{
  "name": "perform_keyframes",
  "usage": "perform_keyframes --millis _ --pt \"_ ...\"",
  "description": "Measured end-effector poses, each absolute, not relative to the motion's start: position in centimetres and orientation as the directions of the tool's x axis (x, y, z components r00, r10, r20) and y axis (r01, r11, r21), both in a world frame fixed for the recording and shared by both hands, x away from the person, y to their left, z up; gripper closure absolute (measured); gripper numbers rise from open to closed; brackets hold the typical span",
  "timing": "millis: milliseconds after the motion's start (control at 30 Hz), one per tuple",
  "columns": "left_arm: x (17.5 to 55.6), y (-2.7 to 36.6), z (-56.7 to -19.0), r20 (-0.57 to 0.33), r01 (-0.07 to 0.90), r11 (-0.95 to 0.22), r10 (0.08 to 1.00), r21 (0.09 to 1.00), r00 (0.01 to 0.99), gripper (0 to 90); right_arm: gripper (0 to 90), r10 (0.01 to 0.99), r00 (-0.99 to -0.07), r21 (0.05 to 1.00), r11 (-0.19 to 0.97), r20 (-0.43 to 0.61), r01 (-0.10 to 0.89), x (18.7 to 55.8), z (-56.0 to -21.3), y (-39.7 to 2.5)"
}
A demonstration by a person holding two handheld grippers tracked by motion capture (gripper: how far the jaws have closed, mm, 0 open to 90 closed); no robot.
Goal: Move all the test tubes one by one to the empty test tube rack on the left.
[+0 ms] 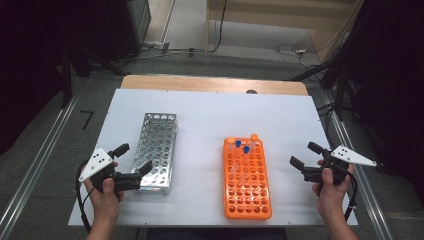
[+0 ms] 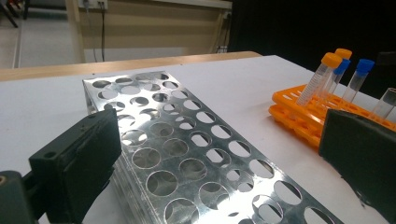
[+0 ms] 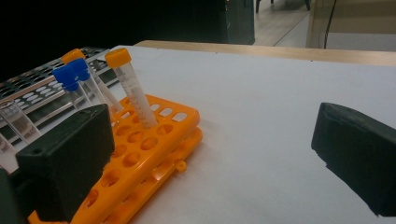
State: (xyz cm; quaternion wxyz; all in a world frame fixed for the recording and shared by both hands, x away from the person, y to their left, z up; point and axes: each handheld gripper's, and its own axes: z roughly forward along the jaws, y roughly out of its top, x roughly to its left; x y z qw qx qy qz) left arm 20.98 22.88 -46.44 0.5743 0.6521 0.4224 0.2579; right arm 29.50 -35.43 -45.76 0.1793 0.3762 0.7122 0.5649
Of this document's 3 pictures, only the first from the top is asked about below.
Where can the person's left hand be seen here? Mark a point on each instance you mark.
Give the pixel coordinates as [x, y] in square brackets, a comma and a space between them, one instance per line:
[105, 200]

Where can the dark curtain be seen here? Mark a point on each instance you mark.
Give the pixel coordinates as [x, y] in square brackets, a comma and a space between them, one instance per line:
[23, 66]
[393, 83]

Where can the blue-capped tube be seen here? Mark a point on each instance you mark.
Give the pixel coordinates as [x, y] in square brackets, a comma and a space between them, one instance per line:
[238, 143]
[246, 149]

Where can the orange tube rack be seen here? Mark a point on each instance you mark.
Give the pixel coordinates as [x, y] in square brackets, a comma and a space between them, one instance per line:
[248, 196]

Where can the person's right hand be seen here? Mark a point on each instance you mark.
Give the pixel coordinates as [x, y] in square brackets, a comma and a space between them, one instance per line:
[330, 196]

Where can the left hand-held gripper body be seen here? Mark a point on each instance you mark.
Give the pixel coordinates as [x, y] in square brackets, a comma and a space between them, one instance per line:
[98, 161]

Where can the white table board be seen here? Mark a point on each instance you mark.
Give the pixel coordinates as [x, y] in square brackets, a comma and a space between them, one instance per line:
[206, 110]

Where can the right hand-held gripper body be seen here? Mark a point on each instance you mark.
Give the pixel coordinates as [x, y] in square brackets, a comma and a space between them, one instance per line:
[350, 156]

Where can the black stand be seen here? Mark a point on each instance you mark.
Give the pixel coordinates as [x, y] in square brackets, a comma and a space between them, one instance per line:
[340, 86]
[66, 73]

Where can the dark cabinet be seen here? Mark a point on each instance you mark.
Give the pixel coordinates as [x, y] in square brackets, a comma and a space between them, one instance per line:
[136, 20]

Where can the metal floor rail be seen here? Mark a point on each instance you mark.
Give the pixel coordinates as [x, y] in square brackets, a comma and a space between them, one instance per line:
[363, 186]
[40, 160]

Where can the metal tube rack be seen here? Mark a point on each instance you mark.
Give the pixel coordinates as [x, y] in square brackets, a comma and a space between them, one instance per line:
[156, 146]

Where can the wooden platform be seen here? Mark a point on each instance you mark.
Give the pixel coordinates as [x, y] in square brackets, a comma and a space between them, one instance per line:
[266, 16]

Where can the clear tube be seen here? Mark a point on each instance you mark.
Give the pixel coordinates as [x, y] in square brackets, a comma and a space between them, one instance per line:
[234, 166]

